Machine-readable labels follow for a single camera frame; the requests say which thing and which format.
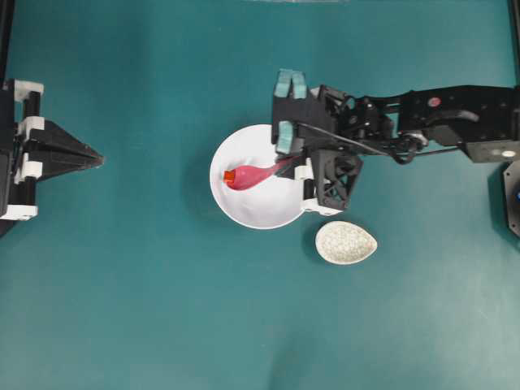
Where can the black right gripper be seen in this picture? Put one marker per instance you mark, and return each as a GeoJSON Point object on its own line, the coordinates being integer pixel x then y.
{"type": "Point", "coordinates": [327, 163]}

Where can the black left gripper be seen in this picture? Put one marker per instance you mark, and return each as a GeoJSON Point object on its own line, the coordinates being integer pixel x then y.
{"type": "Point", "coordinates": [22, 124]}

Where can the pink plastic spoon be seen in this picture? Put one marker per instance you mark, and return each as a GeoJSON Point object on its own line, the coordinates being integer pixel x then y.
{"type": "Point", "coordinates": [248, 176]}

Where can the small red block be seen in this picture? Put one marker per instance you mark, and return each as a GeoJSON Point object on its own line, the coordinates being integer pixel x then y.
{"type": "Point", "coordinates": [229, 176]}

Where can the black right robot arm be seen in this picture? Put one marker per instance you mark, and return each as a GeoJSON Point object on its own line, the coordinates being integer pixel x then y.
{"type": "Point", "coordinates": [480, 121]}

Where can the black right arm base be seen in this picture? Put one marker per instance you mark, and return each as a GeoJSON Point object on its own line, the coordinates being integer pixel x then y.
{"type": "Point", "coordinates": [503, 194]}

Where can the white round bowl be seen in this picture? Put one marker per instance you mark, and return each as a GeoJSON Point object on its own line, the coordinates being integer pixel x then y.
{"type": "Point", "coordinates": [271, 204]}

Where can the speckled ceramic spoon rest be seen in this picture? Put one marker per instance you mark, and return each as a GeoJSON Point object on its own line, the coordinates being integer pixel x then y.
{"type": "Point", "coordinates": [344, 243]}

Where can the black wrist camera with teal foam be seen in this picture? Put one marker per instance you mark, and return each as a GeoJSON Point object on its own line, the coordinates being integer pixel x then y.
{"type": "Point", "coordinates": [294, 104]}

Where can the black table frame rail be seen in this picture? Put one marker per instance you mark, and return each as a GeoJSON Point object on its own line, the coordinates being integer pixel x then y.
{"type": "Point", "coordinates": [7, 8]}

